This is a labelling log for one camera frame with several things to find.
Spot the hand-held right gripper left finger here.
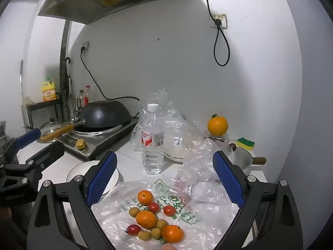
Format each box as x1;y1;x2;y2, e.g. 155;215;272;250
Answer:
27;151;117;250

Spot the steel induction cooker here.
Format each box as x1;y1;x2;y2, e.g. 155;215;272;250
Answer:
56;117;139;162

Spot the dark vertical pipe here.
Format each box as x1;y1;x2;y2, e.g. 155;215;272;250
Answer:
59;21;72;115

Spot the black metal rack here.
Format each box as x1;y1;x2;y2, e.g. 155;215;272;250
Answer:
26;97;64;128

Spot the large orange with leaf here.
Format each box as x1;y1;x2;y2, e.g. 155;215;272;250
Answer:
207;114;229;136

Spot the white bowl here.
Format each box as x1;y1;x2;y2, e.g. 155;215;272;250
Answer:
163;127;206;162

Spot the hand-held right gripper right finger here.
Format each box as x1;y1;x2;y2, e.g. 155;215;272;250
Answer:
212;151;303;250

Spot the yellow detergent bottle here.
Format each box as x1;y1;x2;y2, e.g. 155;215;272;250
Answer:
42;77;57;102

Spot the black cooker cable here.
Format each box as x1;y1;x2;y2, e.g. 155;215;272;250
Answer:
80;47;141;119

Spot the yellow green sponge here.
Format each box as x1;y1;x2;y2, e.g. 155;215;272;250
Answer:
237;137;255;151

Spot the printed clear plastic bag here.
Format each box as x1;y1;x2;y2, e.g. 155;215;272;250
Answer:
91;178;242;250

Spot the steel pot lid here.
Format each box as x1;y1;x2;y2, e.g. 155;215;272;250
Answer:
36;118;69;144

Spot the white round plate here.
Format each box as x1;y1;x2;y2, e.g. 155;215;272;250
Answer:
66;160;120;196

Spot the steel range hood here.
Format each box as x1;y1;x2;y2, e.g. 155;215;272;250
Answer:
38;0;193;25

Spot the small mandarin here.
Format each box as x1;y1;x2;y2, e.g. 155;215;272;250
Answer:
137;190;153;205

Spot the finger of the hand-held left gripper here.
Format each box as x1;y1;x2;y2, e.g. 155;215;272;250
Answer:
25;142;65;172
2;128;41;163

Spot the clear plastic water bottle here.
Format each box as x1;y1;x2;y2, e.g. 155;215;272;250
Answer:
140;103;165;175

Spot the black wok with wooden handle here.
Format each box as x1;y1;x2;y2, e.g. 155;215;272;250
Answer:
39;100;132;142

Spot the crumpled clear plastic bag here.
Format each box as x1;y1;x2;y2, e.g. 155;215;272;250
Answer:
177;138;235;201

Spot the white pot with wooden handle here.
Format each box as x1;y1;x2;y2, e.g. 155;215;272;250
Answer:
227;143;267;175

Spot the large mandarin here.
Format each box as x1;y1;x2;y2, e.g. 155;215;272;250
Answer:
136;211;158;230
161;225;184;243

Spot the clear bottle with red label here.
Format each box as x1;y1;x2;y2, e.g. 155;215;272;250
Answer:
84;85;93;104

